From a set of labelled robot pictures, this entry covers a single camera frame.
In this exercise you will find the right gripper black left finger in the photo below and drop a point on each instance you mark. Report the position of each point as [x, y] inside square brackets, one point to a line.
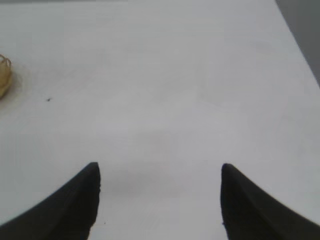
[67, 210]

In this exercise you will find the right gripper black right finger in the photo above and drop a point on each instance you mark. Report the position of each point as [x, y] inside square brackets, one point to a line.
[252, 215]

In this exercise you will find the yellow woven wicker basket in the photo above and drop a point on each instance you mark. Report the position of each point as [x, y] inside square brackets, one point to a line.
[3, 77]

